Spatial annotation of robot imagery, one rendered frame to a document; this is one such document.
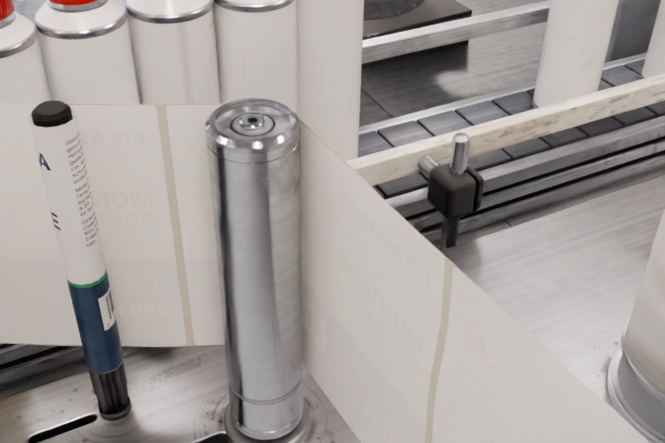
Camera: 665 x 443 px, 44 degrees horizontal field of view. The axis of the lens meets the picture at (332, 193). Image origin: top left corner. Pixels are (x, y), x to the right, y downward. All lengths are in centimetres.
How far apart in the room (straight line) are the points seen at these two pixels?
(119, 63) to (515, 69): 51
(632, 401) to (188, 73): 31
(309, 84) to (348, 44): 4
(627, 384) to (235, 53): 30
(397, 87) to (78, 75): 43
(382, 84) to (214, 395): 46
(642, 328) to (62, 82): 34
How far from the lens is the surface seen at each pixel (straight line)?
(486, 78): 88
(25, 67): 48
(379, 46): 64
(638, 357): 46
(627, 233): 61
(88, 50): 49
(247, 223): 34
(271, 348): 39
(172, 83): 51
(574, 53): 69
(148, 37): 50
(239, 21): 51
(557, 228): 60
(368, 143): 66
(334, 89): 56
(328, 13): 53
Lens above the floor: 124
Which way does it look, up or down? 36 degrees down
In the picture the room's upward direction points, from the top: 1 degrees clockwise
